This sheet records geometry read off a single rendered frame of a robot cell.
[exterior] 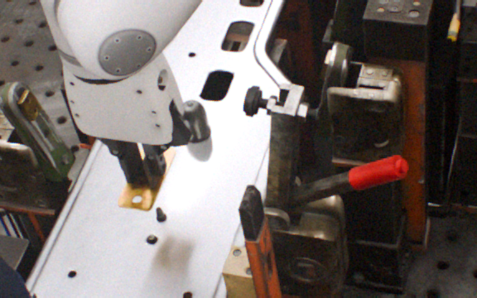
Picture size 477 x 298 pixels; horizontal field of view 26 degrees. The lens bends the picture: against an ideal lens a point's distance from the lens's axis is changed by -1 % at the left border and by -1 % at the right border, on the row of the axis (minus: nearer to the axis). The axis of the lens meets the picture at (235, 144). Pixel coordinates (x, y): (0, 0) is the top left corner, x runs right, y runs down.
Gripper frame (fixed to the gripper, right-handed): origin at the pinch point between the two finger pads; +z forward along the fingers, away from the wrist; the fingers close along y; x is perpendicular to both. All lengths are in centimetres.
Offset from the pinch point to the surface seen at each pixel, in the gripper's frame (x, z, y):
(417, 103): -22.1, 10.4, -24.0
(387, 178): 1.0, -4.1, -25.3
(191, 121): -11.3, 6.0, -0.5
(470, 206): -30, 38, -30
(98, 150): -8.2, 9.7, 10.8
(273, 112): 1.7, -11.9, -15.6
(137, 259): 5.7, 9.5, 0.6
